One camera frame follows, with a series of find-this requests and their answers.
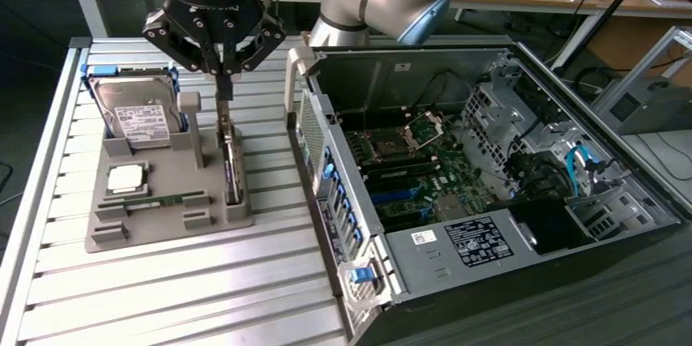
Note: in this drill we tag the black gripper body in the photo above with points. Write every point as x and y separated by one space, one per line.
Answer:
208 1

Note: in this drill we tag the black graphics card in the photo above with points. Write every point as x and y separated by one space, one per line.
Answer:
232 167

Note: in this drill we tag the hard disk in blue carrier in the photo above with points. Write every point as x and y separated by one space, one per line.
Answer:
134 111

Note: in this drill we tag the CPU socket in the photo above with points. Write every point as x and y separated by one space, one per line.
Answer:
386 145

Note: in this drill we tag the metal socket cover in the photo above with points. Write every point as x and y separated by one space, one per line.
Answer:
426 129

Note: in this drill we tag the silver CPU chip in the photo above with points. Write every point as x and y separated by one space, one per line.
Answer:
125 180

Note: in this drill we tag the black installed RAM module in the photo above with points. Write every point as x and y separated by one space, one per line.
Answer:
400 167

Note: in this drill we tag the green RAM stick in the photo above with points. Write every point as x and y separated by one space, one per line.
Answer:
156 202

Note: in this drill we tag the perforated metal drive cage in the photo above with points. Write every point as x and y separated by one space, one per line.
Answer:
489 113

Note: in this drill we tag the grey parts rack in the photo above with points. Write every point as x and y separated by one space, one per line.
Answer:
172 220

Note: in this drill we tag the grey chipset heat sink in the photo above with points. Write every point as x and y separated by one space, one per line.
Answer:
450 207

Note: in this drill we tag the blue case latch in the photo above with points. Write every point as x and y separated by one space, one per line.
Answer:
358 275

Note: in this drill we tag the grey power supply unit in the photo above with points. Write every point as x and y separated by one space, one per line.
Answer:
421 265

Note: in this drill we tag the grey box appliance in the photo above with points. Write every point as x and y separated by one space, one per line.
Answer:
648 111

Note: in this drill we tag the open black PC case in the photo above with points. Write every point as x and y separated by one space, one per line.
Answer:
621 281

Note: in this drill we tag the aluminium profile frame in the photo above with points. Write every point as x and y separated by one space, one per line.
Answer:
676 38

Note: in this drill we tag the metal disk bay bracket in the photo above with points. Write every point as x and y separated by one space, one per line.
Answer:
600 216

